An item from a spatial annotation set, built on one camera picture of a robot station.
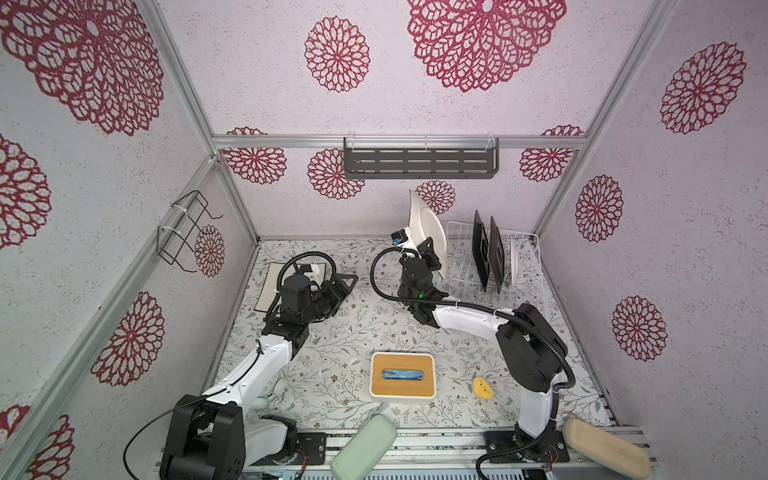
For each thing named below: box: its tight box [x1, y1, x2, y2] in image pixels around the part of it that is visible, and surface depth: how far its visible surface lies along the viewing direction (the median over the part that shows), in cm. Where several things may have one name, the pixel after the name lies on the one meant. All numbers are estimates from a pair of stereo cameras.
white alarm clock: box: [252, 376, 289, 411], surface depth 81 cm
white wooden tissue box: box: [369, 352, 437, 400], surface depth 83 cm
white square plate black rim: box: [408, 190, 448, 279], surface depth 88 cm
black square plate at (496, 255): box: [488, 216, 505, 295], surface depth 96 cm
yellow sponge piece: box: [473, 376, 495, 400], surface depth 83 cm
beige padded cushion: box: [562, 418, 652, 480], surface depth 73 cm
